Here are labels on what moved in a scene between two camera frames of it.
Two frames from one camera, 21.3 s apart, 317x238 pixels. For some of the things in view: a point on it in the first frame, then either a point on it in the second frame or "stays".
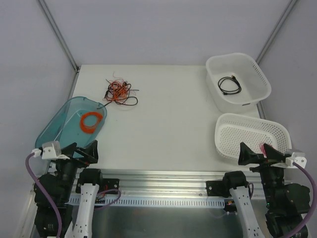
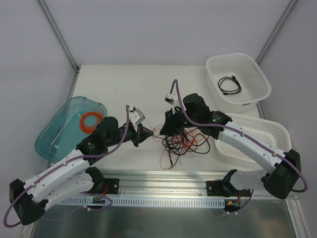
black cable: (118, 93) → (178, 145)
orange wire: (119, 88) → (177, 146)
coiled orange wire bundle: (89, 129) stays
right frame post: (290, 7) stays
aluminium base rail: (160, 183) stays
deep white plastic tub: (255, 86) stays
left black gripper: (75, 156) → (136, 135)
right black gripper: (265, 163) → (172, 123)
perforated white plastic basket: (232, 129) stays
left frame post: (60, 35) stays
